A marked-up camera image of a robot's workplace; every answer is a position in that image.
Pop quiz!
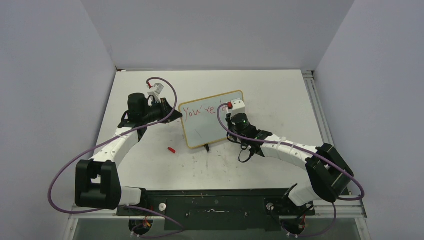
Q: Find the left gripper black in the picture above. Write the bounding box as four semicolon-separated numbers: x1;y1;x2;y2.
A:
141;98;182;124

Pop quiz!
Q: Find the yellow framed whiteboard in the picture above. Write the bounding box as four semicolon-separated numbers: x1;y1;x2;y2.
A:
178;90;244;149

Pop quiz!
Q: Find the red marker cap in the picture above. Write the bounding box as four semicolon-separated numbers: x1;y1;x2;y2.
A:
167;147;176;154

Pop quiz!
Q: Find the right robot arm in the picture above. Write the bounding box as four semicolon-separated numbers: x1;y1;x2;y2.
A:
225;113;354;214

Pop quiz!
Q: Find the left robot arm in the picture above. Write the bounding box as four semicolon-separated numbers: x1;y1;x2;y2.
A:
75;93;183;216

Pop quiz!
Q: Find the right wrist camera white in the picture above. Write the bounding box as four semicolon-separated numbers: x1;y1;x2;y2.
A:
227;98;246;118

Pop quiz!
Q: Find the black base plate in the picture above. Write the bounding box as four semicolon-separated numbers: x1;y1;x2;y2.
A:
117;188;316;231

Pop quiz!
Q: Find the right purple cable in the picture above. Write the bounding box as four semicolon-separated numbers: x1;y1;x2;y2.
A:
216;103;366;238

